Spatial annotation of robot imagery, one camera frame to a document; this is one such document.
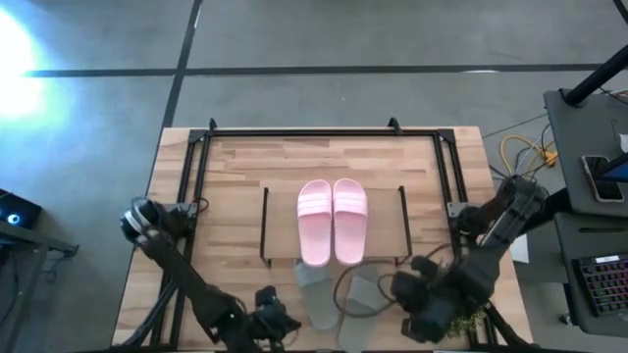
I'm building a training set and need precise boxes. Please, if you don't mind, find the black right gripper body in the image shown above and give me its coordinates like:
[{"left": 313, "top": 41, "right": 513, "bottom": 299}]
[{"left": 400, "top": 288, "right": 467, "bottom": 344}]

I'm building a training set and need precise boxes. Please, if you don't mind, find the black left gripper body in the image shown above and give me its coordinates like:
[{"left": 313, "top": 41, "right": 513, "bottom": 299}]
[{"left": 247, "top": 286, "right": 290, "bottom": 344}]

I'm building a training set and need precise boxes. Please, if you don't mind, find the grey rubber slide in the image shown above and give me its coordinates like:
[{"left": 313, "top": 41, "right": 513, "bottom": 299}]
[
  {"left": 337, "top": 264, "right": 389, "bottom": 352},
  {"left": 293, "top": 261, "right": 340, "bottom": 330}
]

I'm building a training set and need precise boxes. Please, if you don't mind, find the pink rubber slide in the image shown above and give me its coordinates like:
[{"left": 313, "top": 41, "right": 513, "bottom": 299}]
[
  {"left": 296, "top": 178, "right": 334, "bottom": 269},
  {"left": 332, "top": 177, "right": 369, "bottom": 267}
]

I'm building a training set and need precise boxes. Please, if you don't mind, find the wooden shelf with black sides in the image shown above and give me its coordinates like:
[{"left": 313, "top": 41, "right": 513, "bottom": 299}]
[{"left": 258, "top": 184, "right": 414, "bottom": 270}]

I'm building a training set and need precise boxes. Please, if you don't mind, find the small green artificial plant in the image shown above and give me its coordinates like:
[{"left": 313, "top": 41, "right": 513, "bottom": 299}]
[{"left": 444, "top": 303, "right": 492, "bottom": 340}]

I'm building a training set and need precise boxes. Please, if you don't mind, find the white paper sheet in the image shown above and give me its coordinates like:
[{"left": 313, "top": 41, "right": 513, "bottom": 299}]
[{"left": 507, "top": 232, "right": 531, "bottom": 266}]

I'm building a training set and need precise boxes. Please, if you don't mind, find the black square beam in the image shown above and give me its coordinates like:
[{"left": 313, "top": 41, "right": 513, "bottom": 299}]
[{"left": 532, "top": 188, "right": 573, "bottom": 231}]

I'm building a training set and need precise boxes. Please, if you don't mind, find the grey desk with keyboard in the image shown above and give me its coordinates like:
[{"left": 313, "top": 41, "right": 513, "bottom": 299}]
[{"left": 553, "top": 211, "right": 628, "bottom": 339}]

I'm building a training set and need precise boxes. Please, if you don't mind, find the backlit colourful keyboard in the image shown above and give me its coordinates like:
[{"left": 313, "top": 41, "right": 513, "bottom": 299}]
[{"left": 572, "top": 253, "right": 628, "bottom": 318}]

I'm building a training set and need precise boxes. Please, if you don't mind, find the black smartphone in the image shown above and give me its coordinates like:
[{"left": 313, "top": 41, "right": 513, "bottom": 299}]
[{"left": 581, "top": 154, "right": 625, "bottom": 203}]

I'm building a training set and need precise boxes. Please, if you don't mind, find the grey desk with phone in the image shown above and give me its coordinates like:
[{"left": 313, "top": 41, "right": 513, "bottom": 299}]
[{"left": 543, "top": 87, "right": 628, "bottom": 220}]

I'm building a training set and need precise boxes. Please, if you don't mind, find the blue lit screen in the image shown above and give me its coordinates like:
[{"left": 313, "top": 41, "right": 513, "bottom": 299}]
[{"left": 601, "top": 154, "right": 628, "bottom": 183}]

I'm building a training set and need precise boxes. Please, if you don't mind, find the grey metal stand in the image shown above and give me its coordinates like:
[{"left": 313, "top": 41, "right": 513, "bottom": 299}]
[{"left": 0, "top": 220, "right": 79, "bottom": 353}]

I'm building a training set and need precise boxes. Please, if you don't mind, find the grey office chair base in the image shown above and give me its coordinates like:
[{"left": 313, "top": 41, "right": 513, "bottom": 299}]
[{"left": 399, "top": 0, "right": 486, "bottom": 39}]

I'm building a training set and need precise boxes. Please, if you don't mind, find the black round pole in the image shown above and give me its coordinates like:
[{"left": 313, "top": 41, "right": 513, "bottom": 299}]
[{"left": 563, "top": 46, "right": 628, "bottom": 107}]

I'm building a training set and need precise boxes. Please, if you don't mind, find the black device with blue light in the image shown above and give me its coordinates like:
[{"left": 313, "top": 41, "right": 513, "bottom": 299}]
[{"left": 0, "top": 188, "right": 43, "bottom": 230}]

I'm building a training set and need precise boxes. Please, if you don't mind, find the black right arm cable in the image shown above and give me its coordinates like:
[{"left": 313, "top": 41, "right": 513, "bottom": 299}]
[{"left": 332, "top": 242, "right": 445, "bottom": 320}]

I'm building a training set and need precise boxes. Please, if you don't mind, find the yellow cable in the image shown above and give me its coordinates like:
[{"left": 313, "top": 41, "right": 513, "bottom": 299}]
[{"left": 499, "top": 134, "right": 559, "bottom": 177}]

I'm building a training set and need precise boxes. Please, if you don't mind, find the black aluminium table frame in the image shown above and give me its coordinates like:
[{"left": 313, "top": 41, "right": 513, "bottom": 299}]
[{"left": 112, "top": 117, "right": 534, "bottom": 352}]

